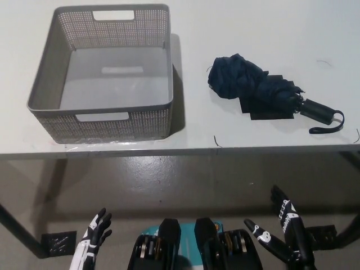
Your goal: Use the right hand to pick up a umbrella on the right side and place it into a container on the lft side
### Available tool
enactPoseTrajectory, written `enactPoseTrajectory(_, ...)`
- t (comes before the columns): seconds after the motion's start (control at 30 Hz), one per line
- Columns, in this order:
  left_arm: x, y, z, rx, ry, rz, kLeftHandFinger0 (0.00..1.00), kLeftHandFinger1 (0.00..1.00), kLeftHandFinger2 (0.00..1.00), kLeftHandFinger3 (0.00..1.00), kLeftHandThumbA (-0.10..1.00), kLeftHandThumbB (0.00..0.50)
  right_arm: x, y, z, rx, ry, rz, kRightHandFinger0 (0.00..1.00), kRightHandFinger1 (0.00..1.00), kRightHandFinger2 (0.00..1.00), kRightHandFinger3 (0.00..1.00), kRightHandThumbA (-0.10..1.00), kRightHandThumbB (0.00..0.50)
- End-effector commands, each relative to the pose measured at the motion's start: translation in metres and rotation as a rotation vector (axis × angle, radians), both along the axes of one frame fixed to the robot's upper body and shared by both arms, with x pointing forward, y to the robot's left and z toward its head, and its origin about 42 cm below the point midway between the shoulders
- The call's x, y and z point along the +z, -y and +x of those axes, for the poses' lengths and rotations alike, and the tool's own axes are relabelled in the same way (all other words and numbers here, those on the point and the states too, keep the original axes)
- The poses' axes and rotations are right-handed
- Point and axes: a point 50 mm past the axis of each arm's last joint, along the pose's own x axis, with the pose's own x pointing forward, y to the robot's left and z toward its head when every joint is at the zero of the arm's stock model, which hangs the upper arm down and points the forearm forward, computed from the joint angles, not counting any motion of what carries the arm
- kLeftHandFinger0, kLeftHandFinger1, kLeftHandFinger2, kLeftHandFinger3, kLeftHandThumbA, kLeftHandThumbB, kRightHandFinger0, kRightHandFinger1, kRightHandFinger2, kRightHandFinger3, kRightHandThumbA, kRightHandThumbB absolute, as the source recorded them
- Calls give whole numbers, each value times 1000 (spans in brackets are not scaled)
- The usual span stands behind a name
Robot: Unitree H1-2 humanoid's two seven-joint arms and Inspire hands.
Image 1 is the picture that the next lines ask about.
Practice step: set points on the black tape patch on table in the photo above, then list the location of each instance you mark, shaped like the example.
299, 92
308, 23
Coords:
267, 113

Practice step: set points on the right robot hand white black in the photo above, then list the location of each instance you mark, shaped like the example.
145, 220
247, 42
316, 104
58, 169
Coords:
289, 225

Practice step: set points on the black robot left leg block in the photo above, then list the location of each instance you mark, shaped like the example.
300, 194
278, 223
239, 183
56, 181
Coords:
157, 247

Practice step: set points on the black robot right leg block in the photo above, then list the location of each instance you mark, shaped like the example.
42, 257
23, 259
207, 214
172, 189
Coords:
225, 247

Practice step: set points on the grey perforated plastic basket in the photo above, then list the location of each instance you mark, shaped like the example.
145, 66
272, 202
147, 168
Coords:
112, 126

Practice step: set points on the black metal table leg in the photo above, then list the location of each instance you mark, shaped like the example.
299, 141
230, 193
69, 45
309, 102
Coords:
22, 230

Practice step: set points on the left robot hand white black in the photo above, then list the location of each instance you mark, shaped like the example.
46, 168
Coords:
91, 239

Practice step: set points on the navy blue umbrella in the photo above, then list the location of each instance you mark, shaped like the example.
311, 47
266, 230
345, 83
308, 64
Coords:
236, 76

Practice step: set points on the black robot leg block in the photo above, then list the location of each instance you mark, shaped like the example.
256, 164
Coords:
157, 247
225, 247

